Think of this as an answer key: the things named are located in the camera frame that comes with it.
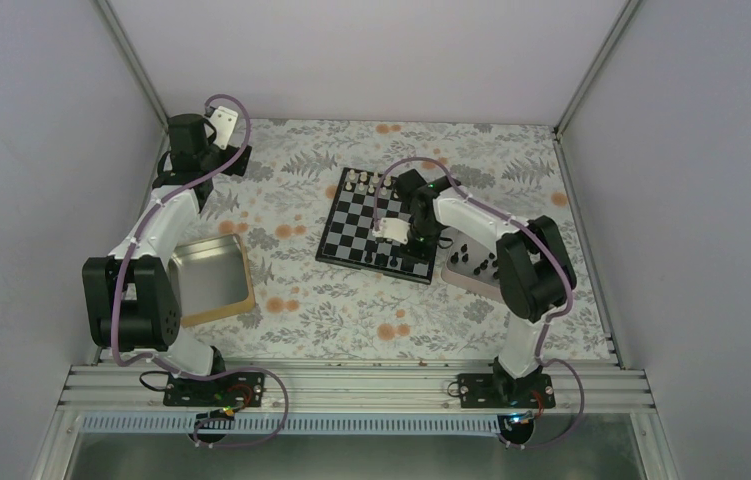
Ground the black chess queen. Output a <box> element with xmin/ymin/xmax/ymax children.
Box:
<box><xmin>375</xmin><ymin>253</ymin><xmax>389</xmax><ymax>267</ymax></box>

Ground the black grey chess board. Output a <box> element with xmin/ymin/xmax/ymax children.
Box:
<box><xmin>315</xmin><ymin>166</ymin><xmax>447</xmax><ymax>285</ymax></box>

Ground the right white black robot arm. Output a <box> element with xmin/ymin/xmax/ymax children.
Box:
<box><xmin>396</xmin><ymin>170</ymin><xmax>577</xmax><ymax>407</ymax></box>

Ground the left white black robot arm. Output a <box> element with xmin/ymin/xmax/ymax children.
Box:
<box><xmin>82</xmin><ymin>107</ymin><xmax>251</xmax><ymax>405</ymax></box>

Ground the floral patterned table mat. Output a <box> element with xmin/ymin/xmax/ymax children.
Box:
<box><xmin>182</xmin><ymin>119</ymin><xmax>610</xmax><ymax>361</ymax></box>

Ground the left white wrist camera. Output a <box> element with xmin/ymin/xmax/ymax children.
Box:
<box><xmin>208</xmin><ymin>106</ymin><xmax>239</xmax><ymax>150</ymax></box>

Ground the purple cable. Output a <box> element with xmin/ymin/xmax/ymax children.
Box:
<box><xmin>109</xmin><ymin>93</ymin><xmax>291</xmax><ymax>450</ymax></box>
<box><xmin>370</xmin><ymin>156</ymin><xmax>587</xmax><ymax>452</ymax></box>

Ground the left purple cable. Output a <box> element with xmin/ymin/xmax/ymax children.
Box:
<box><xmin>109</xmin><ymin>93</ymin><xmax>291</xmax><ymax>450</ymax></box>

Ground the grey slotted cable duct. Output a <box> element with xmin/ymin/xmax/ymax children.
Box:
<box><xmin>79</xmin><ymin>412</ymin><xmax>505</xmax><ymax>437</ymax></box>

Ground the silver tin with black pieces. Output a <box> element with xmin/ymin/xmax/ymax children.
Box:
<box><xmin>441</xmin><ymin>210</ymin><xmax>516</xmax><ymax>304</ymax></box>

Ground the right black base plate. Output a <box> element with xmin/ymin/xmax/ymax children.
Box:
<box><xmin>456</xmin><ymin>373</ymin><xmax>556</xmax><ymax>410</ymax></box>

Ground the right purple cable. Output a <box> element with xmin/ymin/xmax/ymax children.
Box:
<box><xmin>370</xmin><ymin>156</ymin><xmax>587</xmax><ymax>452</ymax></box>

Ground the empty gold silver tin lid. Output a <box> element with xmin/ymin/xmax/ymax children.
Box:
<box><xmin>168</xmin><ymin>234</ymin><xmax>256</xmax><ymax>328</ymax></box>

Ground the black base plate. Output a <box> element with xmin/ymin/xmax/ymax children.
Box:
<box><xmin>162</xmin><ymin>372</ymin><xmax>265</xmax><ymax>409</ymax></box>
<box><xmin>456</xmin><ymin>373</ymin><xmax>556</xmax><ymax>410</ymax></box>

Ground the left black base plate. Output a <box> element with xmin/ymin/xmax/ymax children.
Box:
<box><xmin>162</xmin><ymin>372</ymin><xmax>265</xmax><ymax>409</ymax></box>

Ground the aluminium rail frame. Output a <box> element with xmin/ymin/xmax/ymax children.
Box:
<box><xmin>58</xmin><ymin>365</ymin><xmax>656</xmax><ymax>414</ymax></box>

